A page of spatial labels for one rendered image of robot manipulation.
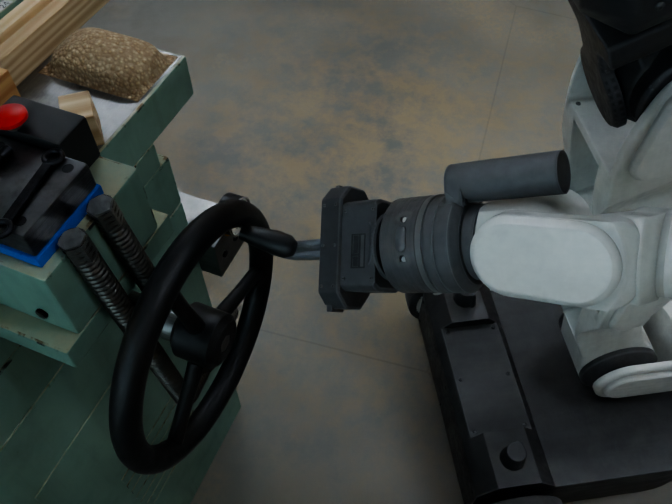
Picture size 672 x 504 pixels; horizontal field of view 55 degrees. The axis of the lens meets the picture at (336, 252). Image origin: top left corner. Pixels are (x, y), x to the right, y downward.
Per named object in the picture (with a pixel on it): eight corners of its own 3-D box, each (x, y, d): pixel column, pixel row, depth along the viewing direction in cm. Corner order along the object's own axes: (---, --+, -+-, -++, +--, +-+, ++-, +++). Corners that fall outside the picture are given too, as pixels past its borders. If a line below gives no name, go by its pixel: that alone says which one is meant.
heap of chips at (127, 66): (138, 102, 75) (129, 75, 72) (38, 73, 78) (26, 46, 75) (177, 57, 80) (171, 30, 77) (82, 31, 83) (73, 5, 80)
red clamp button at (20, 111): (14, 136, 55) (9, 127, 54) (-14, 127, 55) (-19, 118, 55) (37, 114, 56) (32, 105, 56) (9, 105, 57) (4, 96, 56)
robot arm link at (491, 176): (478, 270, 63) (599, 268, 56) (427, 307, 55) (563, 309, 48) (460, 155, 61) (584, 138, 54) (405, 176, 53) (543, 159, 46)
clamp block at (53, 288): (77, 340, 59) (41, 285, 52) (-40, 293, 62) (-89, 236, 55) (161, 224, 68) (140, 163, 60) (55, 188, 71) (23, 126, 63)
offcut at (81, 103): (74, 151, 70) (61, 122, 67) (70, 125, 72) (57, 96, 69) (104, 144, 70) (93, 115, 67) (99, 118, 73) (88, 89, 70)
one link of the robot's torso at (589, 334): (619, 307, 137) (652, 157, 99) (660, 395, 125) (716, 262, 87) (546, 325, 139) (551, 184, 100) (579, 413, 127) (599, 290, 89)
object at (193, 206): (223, 278, 103) (216, 248, 97) (157, 255, 106) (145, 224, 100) (247, 239, 108) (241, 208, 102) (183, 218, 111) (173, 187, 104)
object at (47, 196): (42, 268, 53) (15, 226, 49) (-63, 229, 56) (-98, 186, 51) (130, 163, 60) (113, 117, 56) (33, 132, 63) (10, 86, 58)
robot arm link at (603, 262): (507, 261, 58) (675, 282, 50) (466, 293, 51) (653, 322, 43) (508, 190, 56) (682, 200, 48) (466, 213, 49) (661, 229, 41)
